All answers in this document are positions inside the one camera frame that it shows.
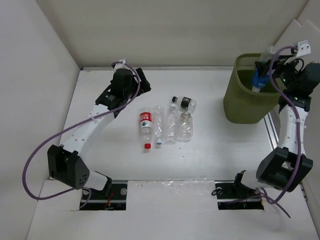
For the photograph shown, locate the green mesh bin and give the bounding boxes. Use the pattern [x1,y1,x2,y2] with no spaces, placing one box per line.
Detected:
[223,53,280,124]

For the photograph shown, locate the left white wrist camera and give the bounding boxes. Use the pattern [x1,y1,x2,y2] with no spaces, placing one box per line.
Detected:
[111,58,128,73]

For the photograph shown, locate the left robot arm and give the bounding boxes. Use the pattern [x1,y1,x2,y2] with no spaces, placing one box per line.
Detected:
[47,68,151,199]

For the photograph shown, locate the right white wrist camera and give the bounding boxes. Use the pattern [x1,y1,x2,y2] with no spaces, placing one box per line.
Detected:
[295,40,311,58]

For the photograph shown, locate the black label small bottle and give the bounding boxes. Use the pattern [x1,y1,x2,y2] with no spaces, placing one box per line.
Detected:
[172,96,197,114]

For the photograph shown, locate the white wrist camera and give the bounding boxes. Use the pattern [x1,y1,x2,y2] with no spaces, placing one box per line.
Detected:
[111,58,128,73]
[295,40,311,58]

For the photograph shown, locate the clear plastic jar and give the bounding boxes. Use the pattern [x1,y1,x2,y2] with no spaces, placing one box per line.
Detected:
[178,112,194,142]

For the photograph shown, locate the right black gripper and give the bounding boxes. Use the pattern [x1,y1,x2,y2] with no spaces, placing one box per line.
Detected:
[254,54,301,90]

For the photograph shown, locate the blue label plastic bottle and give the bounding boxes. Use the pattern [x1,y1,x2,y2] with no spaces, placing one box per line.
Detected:
[251,45,275,92]

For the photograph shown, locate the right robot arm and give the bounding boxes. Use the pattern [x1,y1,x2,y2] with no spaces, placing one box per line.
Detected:
[231,61,320,197]

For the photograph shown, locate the red label plastic bottle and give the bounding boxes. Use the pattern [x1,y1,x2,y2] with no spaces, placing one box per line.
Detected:
[139,107,153,150]

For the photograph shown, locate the clear bottle blue cap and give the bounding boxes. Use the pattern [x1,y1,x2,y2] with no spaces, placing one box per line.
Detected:
[152,105,165,146]

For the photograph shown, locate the clear bottle white cap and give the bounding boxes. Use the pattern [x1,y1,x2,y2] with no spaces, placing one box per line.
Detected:
[165,103,178,144]

